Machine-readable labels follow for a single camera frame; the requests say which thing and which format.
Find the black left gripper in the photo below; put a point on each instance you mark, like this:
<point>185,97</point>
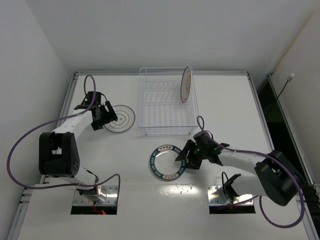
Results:
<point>105,117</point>

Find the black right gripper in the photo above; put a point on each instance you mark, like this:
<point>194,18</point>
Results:
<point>191,155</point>

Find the dark green rimmed plate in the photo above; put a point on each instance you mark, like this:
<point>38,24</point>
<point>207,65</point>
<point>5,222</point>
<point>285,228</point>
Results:
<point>163,165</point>

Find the white plate with orange sunburst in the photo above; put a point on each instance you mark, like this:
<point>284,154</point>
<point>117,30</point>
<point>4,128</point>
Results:
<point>186,83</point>

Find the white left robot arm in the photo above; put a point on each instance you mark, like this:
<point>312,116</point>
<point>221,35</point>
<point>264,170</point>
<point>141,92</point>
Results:
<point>58,151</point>

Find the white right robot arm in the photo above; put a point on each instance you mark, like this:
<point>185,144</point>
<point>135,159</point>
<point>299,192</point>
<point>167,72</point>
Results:
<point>272,174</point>

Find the white plate with black rings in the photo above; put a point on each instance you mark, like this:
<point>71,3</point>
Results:
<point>126,118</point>

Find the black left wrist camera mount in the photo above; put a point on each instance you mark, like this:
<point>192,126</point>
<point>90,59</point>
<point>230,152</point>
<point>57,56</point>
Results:
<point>88,102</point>

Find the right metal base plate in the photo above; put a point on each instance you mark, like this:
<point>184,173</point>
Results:
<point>217,198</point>

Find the metal base plate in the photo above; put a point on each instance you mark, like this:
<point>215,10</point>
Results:
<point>217,198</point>
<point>110,192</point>

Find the white wire dish rack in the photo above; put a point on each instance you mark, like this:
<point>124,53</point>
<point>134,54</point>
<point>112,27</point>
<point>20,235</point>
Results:
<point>161,111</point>

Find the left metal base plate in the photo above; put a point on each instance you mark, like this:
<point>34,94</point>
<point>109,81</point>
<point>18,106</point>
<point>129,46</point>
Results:
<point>110,192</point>

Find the aluminium table frame rail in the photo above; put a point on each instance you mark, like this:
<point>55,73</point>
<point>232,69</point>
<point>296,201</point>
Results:
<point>18,220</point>

